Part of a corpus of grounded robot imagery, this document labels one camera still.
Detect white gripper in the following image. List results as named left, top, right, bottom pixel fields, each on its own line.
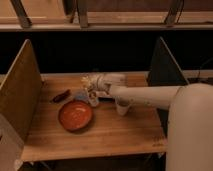
left=82, top=73, right=126, bottom=92

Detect small clear bottle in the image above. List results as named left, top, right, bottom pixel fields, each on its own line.
left=88, top=91, right=99, bottom=107

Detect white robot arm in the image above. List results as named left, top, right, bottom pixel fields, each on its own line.
left=82, top=74, right=213, bottom=171

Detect orange round plate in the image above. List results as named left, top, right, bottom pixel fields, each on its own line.
left=58, top=101, right=93, bottom=131

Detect white paper cup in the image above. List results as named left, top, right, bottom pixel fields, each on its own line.
left=115, top=98, right=131, bottom=116

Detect dark red eggplant toy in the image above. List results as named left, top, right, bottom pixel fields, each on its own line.
left=52, top=90, right=71, bottom=103

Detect left wooden side panel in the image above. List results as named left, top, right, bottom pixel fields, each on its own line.
left=0, top=38, right=44, bottom=171

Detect right dark side panel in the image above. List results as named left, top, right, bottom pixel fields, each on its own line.
left=147, top=37, right=189, bottom=86

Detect upper wooden shelf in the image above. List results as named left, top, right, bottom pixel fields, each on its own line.
left=0, top=0, right=213, bottom=32

